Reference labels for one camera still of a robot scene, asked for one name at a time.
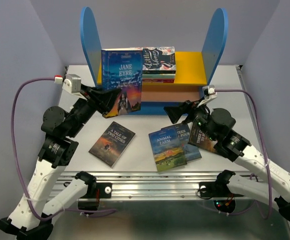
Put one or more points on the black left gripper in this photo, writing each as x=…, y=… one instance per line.
x=103, y=100

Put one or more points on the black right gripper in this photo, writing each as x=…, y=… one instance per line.
x=190, y=107

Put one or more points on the Jane Eyre blue book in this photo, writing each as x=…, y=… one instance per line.
x=121, y=68

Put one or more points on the Animal Farm blue book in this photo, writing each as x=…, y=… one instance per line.
x=167, y=151

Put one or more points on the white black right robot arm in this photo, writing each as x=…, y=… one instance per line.
x=218, y=124

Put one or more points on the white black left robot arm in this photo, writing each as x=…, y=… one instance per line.
x=35, y=215

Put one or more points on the Three Days to See book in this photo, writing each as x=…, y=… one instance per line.
x=199, y=139

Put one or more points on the pink red spine book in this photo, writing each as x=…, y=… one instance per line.
x=164, y=81

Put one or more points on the Nineteen Eighty-Four dark book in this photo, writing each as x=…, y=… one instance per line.
x=191, y=152

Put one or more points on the teal spine book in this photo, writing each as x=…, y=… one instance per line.
x=164, y=75

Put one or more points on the blue yellow wooden bookshelf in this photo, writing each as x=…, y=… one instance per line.
x=193, y=69

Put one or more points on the Tale of Two Cities book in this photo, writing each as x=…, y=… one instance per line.
x=112, y=144

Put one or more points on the Little Women floral book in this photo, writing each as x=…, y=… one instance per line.
x=159, y=60

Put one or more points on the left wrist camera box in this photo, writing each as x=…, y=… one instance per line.
x=72, y=84

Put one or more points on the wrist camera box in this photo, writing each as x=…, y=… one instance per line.
x=72, y=84
x=209, y=94

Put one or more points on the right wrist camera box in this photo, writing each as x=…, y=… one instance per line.
x=209, y=94

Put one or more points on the aluminium mounting rail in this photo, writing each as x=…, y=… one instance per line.
x=153, y=186

